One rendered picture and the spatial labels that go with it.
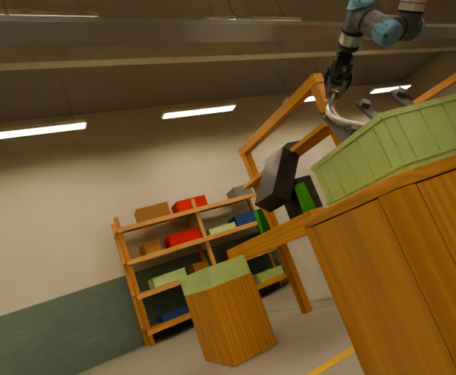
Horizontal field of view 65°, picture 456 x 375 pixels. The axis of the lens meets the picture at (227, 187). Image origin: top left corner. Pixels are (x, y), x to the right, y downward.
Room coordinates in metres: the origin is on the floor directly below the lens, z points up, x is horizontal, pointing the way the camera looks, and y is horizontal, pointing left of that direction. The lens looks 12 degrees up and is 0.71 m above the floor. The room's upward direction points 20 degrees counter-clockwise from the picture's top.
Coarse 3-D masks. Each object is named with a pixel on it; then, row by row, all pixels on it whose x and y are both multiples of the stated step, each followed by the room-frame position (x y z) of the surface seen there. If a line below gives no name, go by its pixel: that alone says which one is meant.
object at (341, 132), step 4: (324, 112) 1.31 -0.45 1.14; (320, 116) 1.31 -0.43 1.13; (324, 116) 1.29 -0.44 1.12; (324, 120) 1.29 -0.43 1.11; (328, 120) 1.29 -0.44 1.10; (328, 124) 1.28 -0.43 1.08; (332, 124) 1.27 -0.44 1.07; (336, 124) 1.28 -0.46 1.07; (332, 128) 1.27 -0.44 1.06; (336, 128) 1.27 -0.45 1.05; (340, 128) 1.27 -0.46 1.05; (344, 128) 1.27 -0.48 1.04; (336, 132) 1.25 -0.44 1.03; (340, 132) 1.26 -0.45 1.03; (344, 132) 1.26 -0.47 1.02; (336, 136) 1.26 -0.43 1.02; (340, 136) 1.25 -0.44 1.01; (344, 136) 1.25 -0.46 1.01; (340, 140) 1.25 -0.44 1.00; (344, 140) 1.24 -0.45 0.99
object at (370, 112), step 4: (364, 100) 1.30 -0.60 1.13; (368, 100) 1.31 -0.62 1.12; (356, 104) 1.32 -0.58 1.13; (360, 104) 1.32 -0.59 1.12; (364, 104) 1.30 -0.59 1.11; (368, 104) 1.30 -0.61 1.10; (360, 108) 1.31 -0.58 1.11; (364, 108) 1.31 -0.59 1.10; (368, 108) 1.32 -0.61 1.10; (364, 112) 1.31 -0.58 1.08; (368, 112) 1.30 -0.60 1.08; (372, 112) 1.30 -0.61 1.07; (376, 112) 1.31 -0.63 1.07; (368, 116) 1.30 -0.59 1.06; (372, 116) 1.29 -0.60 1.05
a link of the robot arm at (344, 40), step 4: (340, 32) 1.10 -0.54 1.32; (340, 36) 1.10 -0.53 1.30; (344, 36) 1.08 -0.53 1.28; (348, 36) 1.07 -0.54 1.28; (352, 36) 1.07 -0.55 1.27; (356, 36) 1.13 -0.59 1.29; (360, 36) 1.07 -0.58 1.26; (340, 40) 1.10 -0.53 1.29; (344, 40) 1.09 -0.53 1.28; (348, 40) 1.08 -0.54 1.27; (352, 40) 1.08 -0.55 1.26; (356, 40) 1.08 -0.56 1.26; (360, 40) 1.09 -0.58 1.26; (340, 44) 1.12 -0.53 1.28; (344, 44) 1.10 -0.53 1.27; (348, 44) 1.09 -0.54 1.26; (352, 44) 1.09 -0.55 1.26; (356, 44) 1.09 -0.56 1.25; (360, 44) 1.11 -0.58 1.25
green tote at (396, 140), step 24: (384, 120) 0.93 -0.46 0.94; (408, 120) 0.96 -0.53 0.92; (432, 120) 0.98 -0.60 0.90; (360, 144) 1.04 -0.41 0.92; (384, 144) 0.96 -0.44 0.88; (408, 144) 0.94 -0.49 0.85; (432, 144) 0.97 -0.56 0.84; (312, 168) 1.30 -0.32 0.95; (336, 168) 1.19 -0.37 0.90; (360, 168) 1.08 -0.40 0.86; (384, 168) 1.00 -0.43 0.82; (408, 168) 0.93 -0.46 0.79; (336, 192) 1.24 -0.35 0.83
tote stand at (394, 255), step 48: (384, 192) 0.94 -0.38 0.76; (432, 192) 0.93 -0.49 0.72; (336, 240) 1.23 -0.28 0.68; (384, 240) 1.01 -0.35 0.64; (432, 240) 0.91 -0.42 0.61; (336, 288) 1.34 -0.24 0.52; (384, 288) 1.10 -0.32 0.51; (432, 288) 0.93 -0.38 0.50; (384, 336) 1.19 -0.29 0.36; (432, 336) 1.00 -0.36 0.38
